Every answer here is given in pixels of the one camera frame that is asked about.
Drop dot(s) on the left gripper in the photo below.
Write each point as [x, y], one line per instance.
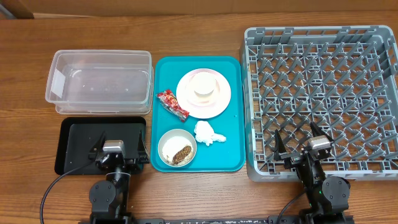
[142, 154]

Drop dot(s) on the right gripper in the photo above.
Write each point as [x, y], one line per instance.
[291, 158]

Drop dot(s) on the grey bowl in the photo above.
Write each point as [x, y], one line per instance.
[172, 142]

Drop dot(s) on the brown food scrap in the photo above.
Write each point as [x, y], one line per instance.
[181, 155]

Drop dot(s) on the red snack wrapper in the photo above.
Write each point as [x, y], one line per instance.
[169, 101]

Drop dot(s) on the white napkin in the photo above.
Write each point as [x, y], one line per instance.
[204, 133]

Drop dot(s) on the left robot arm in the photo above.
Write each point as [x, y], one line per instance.
[109, 197]

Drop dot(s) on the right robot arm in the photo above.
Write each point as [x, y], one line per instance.
[327, 196]

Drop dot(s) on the grey dishwasher rack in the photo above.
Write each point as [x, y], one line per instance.
[343, 78]

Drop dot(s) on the black plastic tray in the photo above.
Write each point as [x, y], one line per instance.
[78, 135]

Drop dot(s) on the clear plastic storage bin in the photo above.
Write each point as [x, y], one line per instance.
[101, 82]

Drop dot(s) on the white pink plate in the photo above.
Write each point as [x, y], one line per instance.
[199, 106]

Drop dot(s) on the white cup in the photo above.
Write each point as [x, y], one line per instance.
[203, 83]

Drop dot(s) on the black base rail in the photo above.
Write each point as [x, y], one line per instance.
[286, 219]

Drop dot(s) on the cardboard backdrop wall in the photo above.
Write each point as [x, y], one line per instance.
[29, 9]

